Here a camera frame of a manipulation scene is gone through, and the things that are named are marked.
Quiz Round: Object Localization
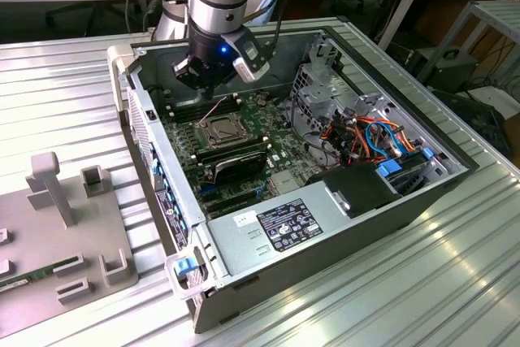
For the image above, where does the grey power supply unit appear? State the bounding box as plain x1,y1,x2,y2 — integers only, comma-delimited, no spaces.
206,182,354,279

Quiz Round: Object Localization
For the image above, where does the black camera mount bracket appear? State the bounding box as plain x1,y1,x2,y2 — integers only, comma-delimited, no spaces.
222,29,267,70

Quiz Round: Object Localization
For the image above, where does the black plastic shroud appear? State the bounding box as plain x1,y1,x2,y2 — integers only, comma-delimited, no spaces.
304,161,401,219

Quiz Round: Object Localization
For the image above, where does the thin metal locking lever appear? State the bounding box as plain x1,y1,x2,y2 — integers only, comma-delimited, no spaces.
200,96,229,125

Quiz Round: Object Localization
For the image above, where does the black camera cable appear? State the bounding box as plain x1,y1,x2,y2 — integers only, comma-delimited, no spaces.
259,0,335,63

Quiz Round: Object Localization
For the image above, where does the grey plastic parts rack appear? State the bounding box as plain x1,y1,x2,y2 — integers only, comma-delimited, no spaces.
0,151,141,342

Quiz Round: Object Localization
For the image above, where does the grey metal side table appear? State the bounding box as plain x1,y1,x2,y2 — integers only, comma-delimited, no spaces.
444,0,520,94

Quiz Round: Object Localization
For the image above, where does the metal socket cover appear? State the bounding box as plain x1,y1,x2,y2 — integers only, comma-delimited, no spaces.
197,114,242,149

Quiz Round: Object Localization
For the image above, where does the blue disk carrier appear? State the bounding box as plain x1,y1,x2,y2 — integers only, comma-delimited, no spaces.
375,159,434,197

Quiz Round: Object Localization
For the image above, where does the black RAM slot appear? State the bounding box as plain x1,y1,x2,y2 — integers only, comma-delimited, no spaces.
164,93,240,115
194,135,267,161
166,101,241,121
198,143,272,167

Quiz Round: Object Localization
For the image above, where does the green motherboard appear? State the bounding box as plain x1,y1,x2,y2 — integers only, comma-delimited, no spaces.
156,89,330,220

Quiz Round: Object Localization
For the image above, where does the open grey PC case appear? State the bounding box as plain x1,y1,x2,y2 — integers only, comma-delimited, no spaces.
106,28,480,334

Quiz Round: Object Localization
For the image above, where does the silver chipset heat sink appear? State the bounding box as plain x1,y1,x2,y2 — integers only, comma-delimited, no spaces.
270,170,297,196

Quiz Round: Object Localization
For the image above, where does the black case side panel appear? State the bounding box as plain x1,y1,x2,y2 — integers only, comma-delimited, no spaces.
430,89,514,158

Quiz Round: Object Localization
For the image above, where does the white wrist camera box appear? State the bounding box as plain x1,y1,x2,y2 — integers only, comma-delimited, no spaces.
232,56,271,83

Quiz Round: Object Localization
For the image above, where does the metal drive cage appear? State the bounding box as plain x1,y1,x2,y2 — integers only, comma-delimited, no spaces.
288,32,468,180

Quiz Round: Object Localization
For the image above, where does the black graphics card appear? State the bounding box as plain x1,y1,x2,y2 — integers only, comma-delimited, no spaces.
210,151,269,185

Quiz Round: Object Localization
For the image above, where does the black equipment box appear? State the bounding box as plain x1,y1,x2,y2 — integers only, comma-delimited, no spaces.
405,46,481,94

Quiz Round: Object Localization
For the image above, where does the silver green CPU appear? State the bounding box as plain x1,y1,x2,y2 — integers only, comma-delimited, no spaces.
207,118,237,141

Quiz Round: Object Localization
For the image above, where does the long black expansion slot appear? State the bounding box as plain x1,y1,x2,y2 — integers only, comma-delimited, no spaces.
201,190,265,218

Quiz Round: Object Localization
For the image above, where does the orange wire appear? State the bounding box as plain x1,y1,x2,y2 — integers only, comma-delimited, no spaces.
320,115,419,165

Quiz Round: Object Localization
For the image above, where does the blue wire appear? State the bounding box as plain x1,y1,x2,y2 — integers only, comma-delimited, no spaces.
364,119,407,157

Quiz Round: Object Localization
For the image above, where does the green RAM stick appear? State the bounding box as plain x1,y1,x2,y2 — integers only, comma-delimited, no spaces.
0,255,79,294

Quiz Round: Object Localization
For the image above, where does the blue case latch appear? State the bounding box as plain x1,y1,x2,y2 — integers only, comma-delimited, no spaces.
173,257,203,280

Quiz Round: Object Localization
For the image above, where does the thick black cable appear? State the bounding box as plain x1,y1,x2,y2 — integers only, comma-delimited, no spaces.
288,93,340,163

